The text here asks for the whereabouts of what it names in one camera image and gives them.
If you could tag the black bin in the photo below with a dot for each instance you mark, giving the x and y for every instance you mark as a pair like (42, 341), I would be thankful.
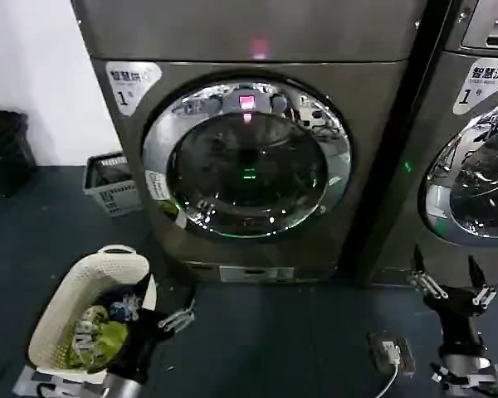
(6, 149)

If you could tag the grey slotted plastic basket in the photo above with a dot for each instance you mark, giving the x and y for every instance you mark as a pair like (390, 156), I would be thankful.
(116, 197)

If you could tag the white number sticker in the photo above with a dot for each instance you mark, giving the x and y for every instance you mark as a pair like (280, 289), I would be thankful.
(128, 85)
(477, 89)

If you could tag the grey dryer with drawer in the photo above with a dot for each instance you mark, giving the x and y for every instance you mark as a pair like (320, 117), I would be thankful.
(448, 137)

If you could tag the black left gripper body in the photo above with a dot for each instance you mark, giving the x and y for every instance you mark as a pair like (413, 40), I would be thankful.
(139, 336)

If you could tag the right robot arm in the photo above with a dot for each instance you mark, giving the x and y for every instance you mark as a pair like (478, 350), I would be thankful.
(477, 373)

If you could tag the white warning label on door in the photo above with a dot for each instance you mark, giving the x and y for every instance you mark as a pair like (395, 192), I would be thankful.
(162, 195)

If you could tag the green printed shirt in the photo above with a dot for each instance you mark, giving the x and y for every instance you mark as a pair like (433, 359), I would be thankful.
(108, 336)

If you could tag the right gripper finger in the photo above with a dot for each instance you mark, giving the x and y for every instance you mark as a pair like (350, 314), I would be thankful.
(426, 278)
(481, 286)

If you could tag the white perforated laundry basket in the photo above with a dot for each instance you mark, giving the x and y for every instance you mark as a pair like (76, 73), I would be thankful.
(91, 275)

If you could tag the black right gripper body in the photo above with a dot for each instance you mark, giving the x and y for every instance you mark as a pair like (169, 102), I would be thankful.
(458, 315)

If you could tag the silver dryer service flap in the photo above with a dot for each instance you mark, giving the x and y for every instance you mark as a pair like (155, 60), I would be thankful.
(256, 273)

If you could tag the grey power strip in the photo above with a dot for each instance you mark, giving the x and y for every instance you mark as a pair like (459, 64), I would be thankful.
(379, 352)

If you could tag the round glass dryer door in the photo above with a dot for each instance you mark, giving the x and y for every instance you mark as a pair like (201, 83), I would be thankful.
(477, 182)
(249, 166)

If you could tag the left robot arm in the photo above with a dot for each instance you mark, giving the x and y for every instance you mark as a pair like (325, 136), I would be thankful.
(122, 383)

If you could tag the grey dryer with red light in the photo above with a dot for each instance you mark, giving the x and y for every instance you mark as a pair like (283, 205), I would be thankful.
(240, 37)

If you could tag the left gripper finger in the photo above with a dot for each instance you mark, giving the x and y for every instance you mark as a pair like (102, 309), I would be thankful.
(177, 317)
(132, 307)

